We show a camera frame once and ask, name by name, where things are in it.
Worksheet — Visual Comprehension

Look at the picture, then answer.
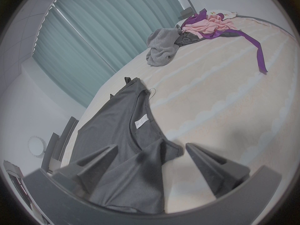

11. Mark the grey bedside table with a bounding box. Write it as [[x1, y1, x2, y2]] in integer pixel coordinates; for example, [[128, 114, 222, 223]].
[[180, 7, 195, 18]]

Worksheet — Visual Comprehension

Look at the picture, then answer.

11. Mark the dark grey dressing table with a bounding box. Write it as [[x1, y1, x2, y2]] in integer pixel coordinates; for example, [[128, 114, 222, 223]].
[[41, 132, 62, 173]]

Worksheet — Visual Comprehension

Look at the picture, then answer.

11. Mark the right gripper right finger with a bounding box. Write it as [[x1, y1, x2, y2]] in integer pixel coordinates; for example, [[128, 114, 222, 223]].
[[185, 143, 251, 199]]

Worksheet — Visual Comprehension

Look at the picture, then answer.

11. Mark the black T-shirt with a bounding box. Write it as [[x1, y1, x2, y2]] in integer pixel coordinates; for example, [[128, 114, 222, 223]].
[[69, 77, 185, 214]]

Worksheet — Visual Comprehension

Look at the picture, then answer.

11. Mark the white printed pillow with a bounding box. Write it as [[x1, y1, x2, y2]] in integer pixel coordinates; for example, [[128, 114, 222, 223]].
[[177, 8, 238, 27]]

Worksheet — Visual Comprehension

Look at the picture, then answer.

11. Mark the black chest of drawers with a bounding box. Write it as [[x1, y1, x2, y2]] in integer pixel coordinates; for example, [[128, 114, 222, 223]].
[[60, 116, 79, 163]]

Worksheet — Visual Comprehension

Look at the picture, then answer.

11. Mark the grey garment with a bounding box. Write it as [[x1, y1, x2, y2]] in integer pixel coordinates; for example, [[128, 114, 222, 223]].
[[146, 28, 182, 67]]

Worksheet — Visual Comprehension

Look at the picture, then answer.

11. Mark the pile of clothes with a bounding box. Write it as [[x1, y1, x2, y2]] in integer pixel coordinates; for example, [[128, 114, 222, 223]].
[[175, 8, 268, 73]]

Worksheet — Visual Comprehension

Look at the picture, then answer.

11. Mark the bed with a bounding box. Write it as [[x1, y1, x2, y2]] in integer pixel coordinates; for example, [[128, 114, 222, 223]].
[[60, 0, 297, 214]]

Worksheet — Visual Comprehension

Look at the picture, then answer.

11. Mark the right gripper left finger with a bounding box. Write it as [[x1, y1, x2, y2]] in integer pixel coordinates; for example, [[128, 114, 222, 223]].
[[53, 144, 118, 195]]

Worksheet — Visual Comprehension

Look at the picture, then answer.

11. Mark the blue-green curtain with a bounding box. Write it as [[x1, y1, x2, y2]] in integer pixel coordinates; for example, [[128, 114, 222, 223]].
[[33, 6, 116, 109], [55, 0, 185, 73]]

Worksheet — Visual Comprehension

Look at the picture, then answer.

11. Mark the round mirror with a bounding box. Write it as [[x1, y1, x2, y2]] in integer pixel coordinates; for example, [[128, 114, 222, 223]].
[[28, 136, 45, 158]]

